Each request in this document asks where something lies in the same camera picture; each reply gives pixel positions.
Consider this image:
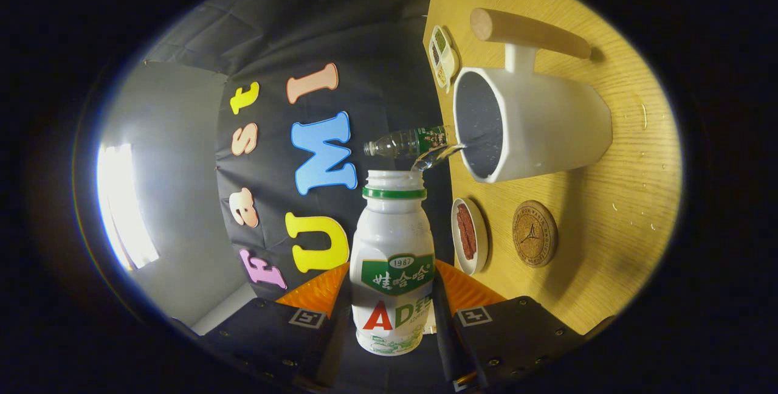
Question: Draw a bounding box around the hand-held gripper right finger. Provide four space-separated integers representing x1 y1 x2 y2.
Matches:
432 259 584 392

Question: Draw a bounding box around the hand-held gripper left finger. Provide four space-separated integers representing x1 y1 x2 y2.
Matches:
201 262 353 392

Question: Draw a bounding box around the round cork coaster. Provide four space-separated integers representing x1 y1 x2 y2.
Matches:
512 200 559 269

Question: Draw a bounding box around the white juice bottle green label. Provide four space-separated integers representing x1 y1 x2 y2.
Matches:
349 170 436 356

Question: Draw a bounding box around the white cup wooden handle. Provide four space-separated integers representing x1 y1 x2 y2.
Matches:
453 7 613 184

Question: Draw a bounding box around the clear plastic water bottle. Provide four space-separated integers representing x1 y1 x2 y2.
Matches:
363 125 458 161

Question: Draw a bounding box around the white round plate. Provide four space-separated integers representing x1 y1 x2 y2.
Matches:
451 198 489 276

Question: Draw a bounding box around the red sausage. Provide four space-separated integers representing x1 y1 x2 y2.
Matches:
463 207 478 261
456 203 471 256

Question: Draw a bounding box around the wooden table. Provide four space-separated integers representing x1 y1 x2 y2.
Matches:
422 0 683 337

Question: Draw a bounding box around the white divided dish with beans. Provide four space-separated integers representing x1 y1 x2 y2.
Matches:
428 25 461 94

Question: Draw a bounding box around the black backdrop cloth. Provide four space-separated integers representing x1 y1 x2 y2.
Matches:
143 0 456 300

